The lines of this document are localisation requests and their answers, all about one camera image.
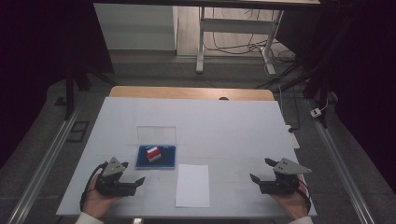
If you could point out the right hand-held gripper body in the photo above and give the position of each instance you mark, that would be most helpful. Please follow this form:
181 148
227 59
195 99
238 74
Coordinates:
280 186

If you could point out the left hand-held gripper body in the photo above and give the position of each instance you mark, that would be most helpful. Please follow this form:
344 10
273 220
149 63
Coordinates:
113 186

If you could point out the red clear stamp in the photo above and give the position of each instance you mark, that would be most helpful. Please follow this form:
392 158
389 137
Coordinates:
153 153

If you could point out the blue ink pad case clear lid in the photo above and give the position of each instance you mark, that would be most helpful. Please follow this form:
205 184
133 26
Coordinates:
165 161

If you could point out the person's right hand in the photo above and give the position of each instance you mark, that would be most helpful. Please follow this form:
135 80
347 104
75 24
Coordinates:
295 203

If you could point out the person's left hand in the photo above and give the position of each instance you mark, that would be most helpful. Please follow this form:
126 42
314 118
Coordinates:
93 202

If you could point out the white paper sheet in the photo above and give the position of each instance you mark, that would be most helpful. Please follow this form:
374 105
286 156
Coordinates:
192 186

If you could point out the large white table cover sheet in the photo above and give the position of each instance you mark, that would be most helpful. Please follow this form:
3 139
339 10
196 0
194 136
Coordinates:
218 130

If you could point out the black metal stand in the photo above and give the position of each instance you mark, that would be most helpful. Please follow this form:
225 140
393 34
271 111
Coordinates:
70 90

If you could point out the wooden table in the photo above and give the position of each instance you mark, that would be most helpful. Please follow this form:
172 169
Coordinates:
186 92

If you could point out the dark curtain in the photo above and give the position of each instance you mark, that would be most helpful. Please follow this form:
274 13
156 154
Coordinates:
37 62
367 77

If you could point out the white cabinet panel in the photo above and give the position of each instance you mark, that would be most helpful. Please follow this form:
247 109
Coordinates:
134 28

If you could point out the black floor frame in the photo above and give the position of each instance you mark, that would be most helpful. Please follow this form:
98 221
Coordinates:
77 131

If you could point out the aluminium floor rail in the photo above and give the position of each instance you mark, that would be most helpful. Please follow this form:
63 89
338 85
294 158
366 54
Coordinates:
339 168
40 168

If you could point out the white desk frame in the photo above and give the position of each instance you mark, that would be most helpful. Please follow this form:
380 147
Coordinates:
236 25

